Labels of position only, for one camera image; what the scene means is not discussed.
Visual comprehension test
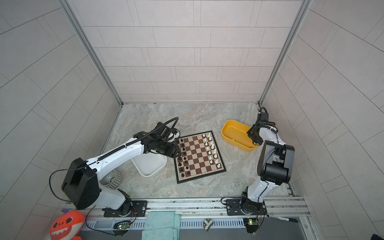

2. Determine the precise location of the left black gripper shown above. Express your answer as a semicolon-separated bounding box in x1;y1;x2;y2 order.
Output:
154;139;184;158

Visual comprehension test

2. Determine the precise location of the yellow plastic bowl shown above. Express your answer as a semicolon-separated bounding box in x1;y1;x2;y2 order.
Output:
221;120;258;152

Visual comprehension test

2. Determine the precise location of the white plastic tray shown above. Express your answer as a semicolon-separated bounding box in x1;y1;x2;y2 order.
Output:
132;153;168;178

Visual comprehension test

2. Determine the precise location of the folding chess board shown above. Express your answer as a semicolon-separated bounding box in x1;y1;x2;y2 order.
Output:
174;131;227;184

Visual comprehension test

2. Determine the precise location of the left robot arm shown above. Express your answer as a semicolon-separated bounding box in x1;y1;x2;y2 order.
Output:
62;117;181;217

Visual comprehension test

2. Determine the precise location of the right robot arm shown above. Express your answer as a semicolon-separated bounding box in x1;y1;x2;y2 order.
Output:
240;107;295;215

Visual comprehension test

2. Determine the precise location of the striped grey cup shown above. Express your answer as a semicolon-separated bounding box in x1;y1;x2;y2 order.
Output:
100;170;123;190

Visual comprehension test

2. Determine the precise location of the green cloth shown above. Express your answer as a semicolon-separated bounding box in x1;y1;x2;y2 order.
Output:
142;212;181;240

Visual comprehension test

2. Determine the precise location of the red shark plush toy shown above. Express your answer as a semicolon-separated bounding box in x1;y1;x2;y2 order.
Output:
49;210;85;240

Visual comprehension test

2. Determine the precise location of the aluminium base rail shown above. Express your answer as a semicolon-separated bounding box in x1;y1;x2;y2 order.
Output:
64;196;310;218

